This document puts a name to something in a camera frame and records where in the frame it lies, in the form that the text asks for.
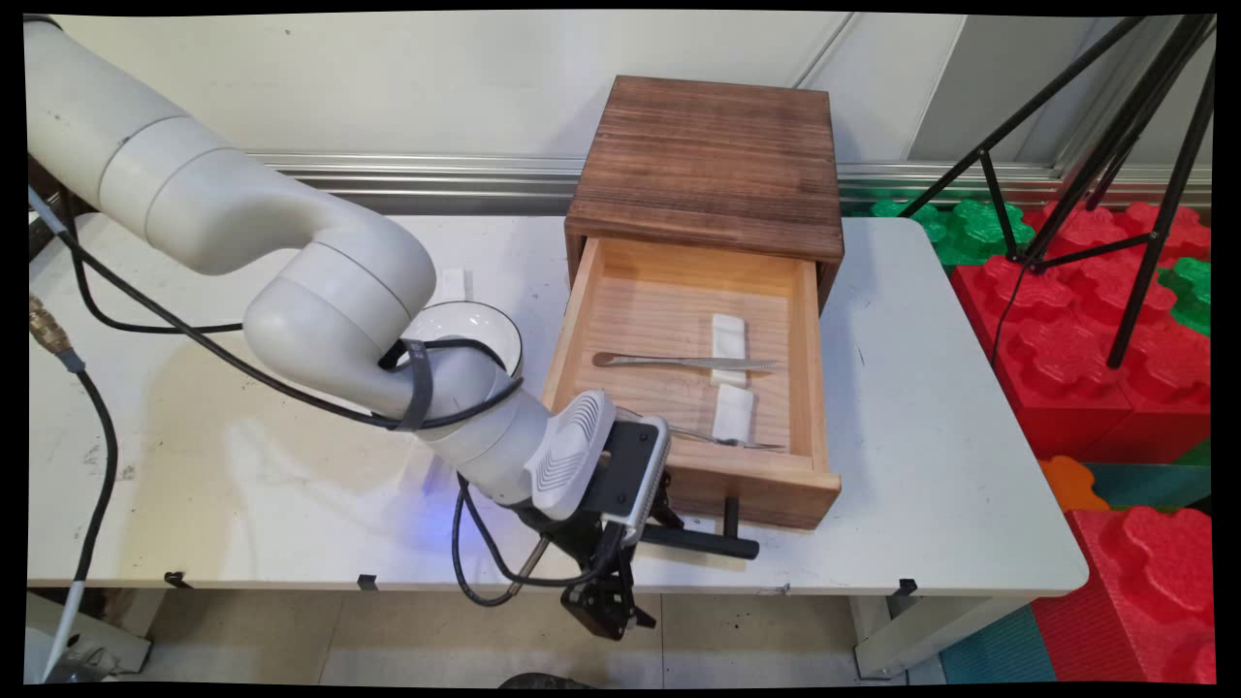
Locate white bowl with black rim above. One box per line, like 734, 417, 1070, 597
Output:
398, 301, 525, 381

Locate light wooden drawer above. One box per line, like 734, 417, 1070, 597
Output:
540, 236, 843, 561

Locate aluminium wall rail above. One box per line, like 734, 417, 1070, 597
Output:
247, 150, 1213, 217

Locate small green foam block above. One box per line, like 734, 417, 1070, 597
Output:
1156, 257, 1213, 338

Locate orange foam piece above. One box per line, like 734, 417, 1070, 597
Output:
1037, 456, 1108, 513

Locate white table leg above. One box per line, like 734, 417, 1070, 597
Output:
850, 592, 1031, 680
27, 589, 168, 680

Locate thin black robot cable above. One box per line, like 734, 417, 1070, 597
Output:
27, 187, 623, 609

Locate dark grey floor object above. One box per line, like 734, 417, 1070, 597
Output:
497, 672, 594, 690

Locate black camera tripod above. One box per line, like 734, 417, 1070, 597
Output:
897, 15, 1218, 369

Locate black drawer handle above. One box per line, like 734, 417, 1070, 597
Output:
634, 496, 762, 562

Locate wide green foam block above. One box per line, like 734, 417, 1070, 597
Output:
868, 197, 1034, 268

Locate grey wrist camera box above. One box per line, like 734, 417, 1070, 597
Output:
582, 416, 673, 546

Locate grey velcro cable strap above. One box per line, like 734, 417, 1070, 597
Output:
392, 338, 439, 432

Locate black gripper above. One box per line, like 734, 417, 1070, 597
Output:
517, 473, 686, 643

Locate teal foam mat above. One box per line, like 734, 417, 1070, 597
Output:
1084, 460, 1213, 511

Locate white vented wrist module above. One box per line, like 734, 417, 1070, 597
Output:
527, 389, 619, 523

